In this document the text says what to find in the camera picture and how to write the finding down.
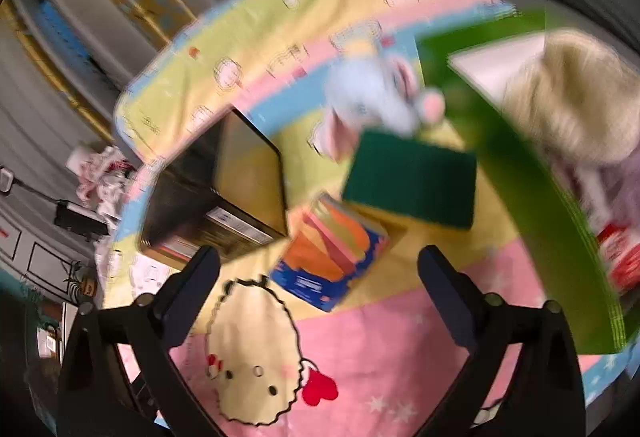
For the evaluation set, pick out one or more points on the green and yellow sponge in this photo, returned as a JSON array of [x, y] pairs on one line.
[[410, 177]]

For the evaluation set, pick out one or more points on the grey cabinet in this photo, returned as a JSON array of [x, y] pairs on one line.
[[35, 252]]

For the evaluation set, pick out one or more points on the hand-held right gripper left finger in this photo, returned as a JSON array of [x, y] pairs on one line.
[[192, 298]]

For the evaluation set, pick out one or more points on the blue packet of coloured cloths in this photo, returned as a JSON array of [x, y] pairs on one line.
[[330, 252]]

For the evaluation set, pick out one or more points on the black rectangular box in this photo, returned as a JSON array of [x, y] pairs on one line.
[[235, 197]]

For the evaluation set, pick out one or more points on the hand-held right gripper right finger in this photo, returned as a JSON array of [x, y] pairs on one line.
[[450, 299]]

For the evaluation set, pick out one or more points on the green cardboard box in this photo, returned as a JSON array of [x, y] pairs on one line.
[[540, 217]]

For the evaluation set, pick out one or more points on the pastel striped printed blanket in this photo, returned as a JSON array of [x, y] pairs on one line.
[[380, 357]]

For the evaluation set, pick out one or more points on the black power adapter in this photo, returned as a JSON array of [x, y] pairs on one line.
[[80, 219]]

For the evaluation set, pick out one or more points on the light blue plush toy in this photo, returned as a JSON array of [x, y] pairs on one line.
[[370, 97]]

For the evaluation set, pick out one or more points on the red and white patterned cloth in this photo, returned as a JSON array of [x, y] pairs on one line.
[[102, 177]]

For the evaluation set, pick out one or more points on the cream and purple plush toy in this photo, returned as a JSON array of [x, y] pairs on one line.
[[575, 92]]

